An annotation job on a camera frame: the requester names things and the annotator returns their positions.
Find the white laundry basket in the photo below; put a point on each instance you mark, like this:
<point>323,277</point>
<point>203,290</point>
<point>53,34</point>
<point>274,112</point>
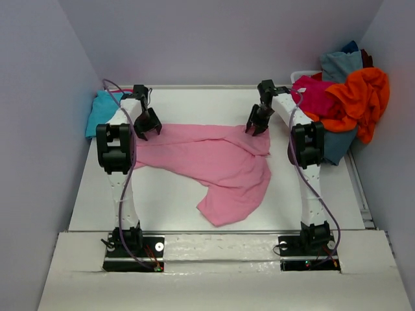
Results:
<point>298,74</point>

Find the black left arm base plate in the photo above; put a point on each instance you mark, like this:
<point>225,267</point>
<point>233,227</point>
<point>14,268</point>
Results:
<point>148,259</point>

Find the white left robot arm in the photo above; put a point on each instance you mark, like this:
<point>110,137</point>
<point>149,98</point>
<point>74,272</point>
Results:
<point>116,150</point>

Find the dark blue t-shirt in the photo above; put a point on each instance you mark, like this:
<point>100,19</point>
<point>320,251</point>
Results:
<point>350,47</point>

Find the light pink t-shirt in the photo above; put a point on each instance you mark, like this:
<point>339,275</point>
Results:
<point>225,159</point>

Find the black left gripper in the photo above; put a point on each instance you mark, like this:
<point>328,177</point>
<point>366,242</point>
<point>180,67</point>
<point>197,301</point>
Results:
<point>154,122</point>

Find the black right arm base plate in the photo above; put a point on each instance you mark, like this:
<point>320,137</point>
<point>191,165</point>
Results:
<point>293,257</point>

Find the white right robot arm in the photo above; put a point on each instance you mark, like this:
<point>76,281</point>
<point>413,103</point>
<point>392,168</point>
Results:
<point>305,152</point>

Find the crumpled magenta t-shirt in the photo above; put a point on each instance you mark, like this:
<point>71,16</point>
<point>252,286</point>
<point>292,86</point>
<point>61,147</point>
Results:
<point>313,94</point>

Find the crumpled orange t-shirt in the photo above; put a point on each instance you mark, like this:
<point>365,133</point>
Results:
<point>358,103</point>

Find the grey-blue t-shirt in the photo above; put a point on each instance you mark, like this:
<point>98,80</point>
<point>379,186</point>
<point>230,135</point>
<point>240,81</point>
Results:
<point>336,66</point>

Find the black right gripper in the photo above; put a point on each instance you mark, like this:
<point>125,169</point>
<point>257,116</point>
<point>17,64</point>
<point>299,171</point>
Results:
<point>262,125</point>

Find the folded magenta t-shirt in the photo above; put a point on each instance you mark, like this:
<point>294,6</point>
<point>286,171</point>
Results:
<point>127,91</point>

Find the maroon t-shirt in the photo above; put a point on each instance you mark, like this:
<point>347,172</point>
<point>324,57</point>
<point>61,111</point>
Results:
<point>367,60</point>

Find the folded turquoise t-shirt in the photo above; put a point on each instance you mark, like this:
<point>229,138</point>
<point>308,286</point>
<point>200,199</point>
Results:
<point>103,109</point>

